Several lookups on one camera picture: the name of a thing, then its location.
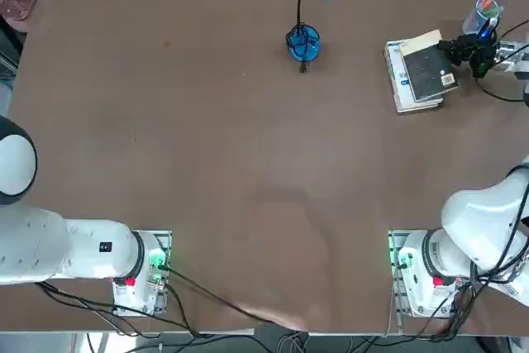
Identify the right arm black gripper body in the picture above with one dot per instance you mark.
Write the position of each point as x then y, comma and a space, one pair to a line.
481, 53

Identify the black covered book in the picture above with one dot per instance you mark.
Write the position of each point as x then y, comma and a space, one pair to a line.
425, 72

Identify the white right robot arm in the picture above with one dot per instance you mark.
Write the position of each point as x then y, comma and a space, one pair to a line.
475, 212

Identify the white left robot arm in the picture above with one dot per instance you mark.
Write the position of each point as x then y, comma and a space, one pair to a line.
41, 245

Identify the translucent blue pen cup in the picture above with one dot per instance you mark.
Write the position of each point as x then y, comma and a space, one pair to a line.
471, 24

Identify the green highlighter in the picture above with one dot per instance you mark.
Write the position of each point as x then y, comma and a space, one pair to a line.
491, 12

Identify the pink perforated stool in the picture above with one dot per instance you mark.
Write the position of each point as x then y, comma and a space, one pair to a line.
16, 8

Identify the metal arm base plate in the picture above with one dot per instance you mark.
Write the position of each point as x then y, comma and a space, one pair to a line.
164, 239
395, 299

